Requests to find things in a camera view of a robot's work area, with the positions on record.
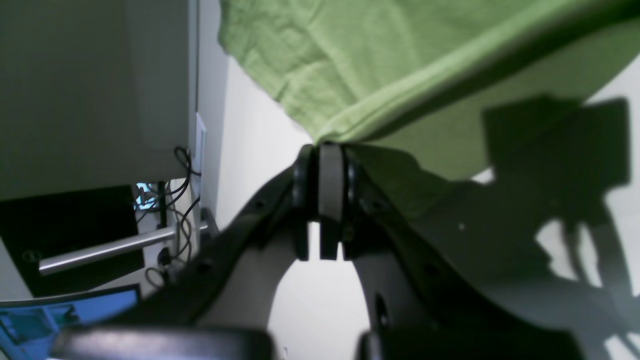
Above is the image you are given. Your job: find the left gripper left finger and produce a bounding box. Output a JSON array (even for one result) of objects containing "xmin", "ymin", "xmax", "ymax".
[{"xmin": 109, "ymin": 145, "xmax": 318, "ymax": 326}]

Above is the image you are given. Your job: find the blue screen device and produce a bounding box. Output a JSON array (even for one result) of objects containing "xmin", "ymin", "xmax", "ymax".
[{"xmin": 0, "ymin": 284, "xmax": 142, "ymax": 360}]

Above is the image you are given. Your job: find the black cable bundle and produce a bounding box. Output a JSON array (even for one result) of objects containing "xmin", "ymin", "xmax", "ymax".
[{"xmin": 135, "ymin": 146, "xmax": 203, "ymax": 288}]

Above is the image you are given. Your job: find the green T-shirt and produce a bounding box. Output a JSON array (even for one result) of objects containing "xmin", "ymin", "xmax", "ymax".
[{"xmin": 218, "ymin": 0, "xmax": 639, "ymax": 219}]

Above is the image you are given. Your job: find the silver metal bar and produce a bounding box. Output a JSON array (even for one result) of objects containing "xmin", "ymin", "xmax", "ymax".
[{"xmin": 38, "ymin": 227, "xmax": 179, "ymax": 276}]

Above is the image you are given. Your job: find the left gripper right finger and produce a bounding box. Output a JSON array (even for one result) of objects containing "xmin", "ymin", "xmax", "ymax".
[{"xmin": 318, "ymin": 143, "xmax": 549, "ymax": 346}]

